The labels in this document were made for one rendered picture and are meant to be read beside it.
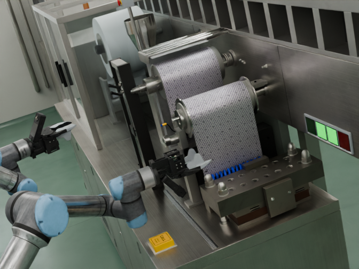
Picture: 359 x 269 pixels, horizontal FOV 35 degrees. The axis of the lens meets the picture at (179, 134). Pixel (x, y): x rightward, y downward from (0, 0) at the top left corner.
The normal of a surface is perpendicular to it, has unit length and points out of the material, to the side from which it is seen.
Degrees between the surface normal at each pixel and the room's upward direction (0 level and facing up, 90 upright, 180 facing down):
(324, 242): 90
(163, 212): 0
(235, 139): 90
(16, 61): 90
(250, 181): 0
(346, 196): 0
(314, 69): 90
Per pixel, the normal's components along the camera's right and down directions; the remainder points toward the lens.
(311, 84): -0.91, 0.33
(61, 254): -0.24, -0.91
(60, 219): 0.81, -0.06
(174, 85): 0.34, 0.29
